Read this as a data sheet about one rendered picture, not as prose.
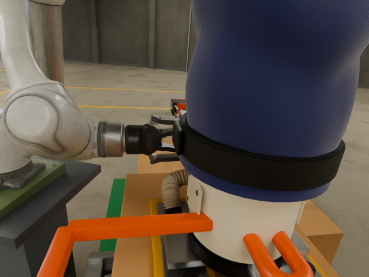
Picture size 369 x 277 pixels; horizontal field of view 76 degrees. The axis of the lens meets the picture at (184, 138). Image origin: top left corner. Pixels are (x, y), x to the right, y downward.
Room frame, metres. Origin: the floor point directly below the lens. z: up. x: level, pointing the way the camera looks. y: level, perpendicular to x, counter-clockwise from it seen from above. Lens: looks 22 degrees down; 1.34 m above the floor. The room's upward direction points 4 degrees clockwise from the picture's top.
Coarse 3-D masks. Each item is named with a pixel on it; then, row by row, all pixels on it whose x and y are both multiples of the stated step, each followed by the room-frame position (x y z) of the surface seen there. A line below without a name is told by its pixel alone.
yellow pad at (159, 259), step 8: (152, 200) 0.46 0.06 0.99; (160, 200) 0.46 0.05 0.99; (184, 200) 0.47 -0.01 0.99; (152, 208) 0.43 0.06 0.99; (160, 208) 0.43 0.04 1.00; (176, 208) 0.43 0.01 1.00; (184, 208) 0.43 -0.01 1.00; (152, 240) 0.34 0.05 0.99; (160, 240) 0.34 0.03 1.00; (152, 248) 0.33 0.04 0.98; (160, 248) 0.32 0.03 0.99; (160, 256) 0.31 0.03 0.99; (160, 264) 0.29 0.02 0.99; (160, 272) 0.27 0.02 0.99; (168, 272) 0.27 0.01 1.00; (176, 272) 0.27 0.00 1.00; (184, 272) 0.27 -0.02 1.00; (192, 272) 0.26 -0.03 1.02; (200, 272) 0.28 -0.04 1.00; (208, 272) 0.28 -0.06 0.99
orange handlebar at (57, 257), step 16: (80, 224) 0.24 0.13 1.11; (96, 224) 0.24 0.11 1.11; (112, 224) 0.24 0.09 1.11; (128, 224) 0.25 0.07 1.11; (144, 224) 0.25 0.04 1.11; (160, 224) 0.25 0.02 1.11; (176, 224) 0.26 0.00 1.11; (192, 224) 0.26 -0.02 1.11; (208, 224) 0.26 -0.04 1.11; (64, 240) 0.21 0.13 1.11; (80, 240) 0.23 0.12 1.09; (256, 240) 0.23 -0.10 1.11; (272, 240) 0.25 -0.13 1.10; (288, 240) 0.24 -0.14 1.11; (48, 256) 0.19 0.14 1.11; (64, 256) 0.19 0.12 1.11; (256, 256) 0.21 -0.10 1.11; (288, 256) 0.22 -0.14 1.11; (48, 272) 0.17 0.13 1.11; (64, 272) 0.18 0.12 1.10; (272, 272) 0.19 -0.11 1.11; (304, 272) 0.19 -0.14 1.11
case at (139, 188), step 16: (128, 176) 0.58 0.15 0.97; (144, 176) 0.59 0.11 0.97; (160, 176) 0.60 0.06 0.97; (128, 192) 0.51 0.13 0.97; (144, 192) 0.51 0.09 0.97; (160, 192) 0.52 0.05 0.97; (128, 208) 0.45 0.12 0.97; (144, 208) 0.45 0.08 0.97; (128, 240) 0.35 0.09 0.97; (144, 240) 0.36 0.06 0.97; (304, 240) 0.39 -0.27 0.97; (128, 256) 0.32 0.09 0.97; (144, 256) 0.32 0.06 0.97; (320, 256) 0.35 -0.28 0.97; (112, 272) 0.28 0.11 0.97; (128, 272) 0.28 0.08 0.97; (144, 272) 0.29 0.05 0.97
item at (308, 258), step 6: (306, 258) 0.32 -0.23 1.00; (312, 258) 0.33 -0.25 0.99; (282, 264) 0.30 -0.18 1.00; (312, 264) 0.31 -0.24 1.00; (282, 270) 0.29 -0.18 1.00; (288, 270) 0.29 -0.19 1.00; (312, 270) 0.27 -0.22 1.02; (318, 270) 0.30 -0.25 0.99; (318, 276) 0.28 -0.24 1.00; (324, 276) 0.29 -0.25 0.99
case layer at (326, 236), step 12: (144, 156) 1.56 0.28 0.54; (144, 168) 1.38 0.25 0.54; (156, 168) 1.40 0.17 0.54; (168, 168) 1.41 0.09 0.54; (180, 168) 1.42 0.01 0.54; (312, 204) 1.12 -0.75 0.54; (312, 216) 1.02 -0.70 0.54; (324, 216) 1.02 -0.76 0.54; (300, 228) 0.92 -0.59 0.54; (312, 228) 0.92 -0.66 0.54; (324, 228) 0.93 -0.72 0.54; (336, 228) 0.94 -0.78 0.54; (312, 240) 0.88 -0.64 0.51; (324, 240) 0.89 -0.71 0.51; (336, 240) 0.90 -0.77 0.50; (324, 252) 0.90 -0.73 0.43
